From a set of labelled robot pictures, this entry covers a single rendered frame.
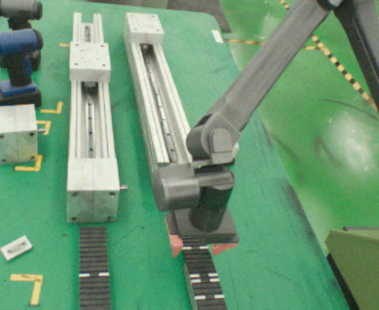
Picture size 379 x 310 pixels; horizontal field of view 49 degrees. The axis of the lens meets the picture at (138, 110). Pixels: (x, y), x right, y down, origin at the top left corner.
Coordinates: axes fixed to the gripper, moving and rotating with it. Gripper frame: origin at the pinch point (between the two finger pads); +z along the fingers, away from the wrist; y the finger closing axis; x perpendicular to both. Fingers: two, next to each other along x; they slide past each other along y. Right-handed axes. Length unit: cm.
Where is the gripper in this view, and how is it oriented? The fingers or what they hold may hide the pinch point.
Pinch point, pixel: (194, 250)
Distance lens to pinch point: 81.7
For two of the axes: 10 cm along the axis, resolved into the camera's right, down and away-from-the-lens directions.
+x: 1.2, 5.8, -8.0
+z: -1.1, 8.1, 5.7
